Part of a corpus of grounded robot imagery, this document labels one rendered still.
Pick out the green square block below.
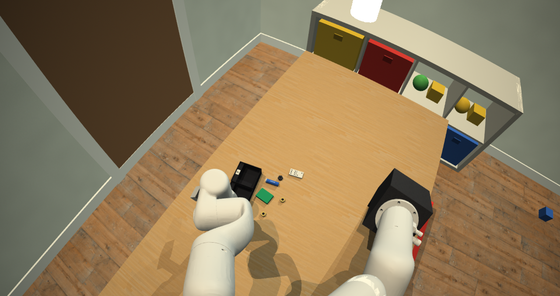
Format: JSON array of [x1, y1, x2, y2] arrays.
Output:
[[256, 188, 273, 204]]

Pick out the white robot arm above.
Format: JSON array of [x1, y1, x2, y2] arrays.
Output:
[[183, 169, 423, 296]]

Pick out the blue aa battery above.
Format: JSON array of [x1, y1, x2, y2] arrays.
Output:
[[265, 179, 279, 186]]

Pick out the white domino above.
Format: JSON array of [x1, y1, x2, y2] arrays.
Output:
[[289, 169, 303, 179]]

